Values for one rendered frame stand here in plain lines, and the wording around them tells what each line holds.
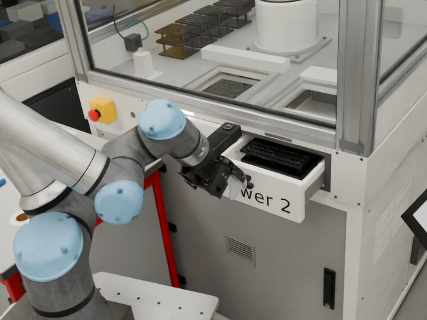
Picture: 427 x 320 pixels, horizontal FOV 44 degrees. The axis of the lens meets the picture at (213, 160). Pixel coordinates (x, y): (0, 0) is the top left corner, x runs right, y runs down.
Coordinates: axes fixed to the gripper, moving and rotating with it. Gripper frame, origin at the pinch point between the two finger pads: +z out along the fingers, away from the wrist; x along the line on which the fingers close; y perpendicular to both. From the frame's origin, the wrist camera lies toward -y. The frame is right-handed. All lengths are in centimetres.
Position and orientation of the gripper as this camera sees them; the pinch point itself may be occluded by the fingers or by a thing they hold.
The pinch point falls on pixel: (237, 180)
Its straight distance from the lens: 122.6
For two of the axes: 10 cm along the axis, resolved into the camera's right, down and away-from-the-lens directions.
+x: 7.9, 2.6, -5.5
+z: 4.2, 4.2, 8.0
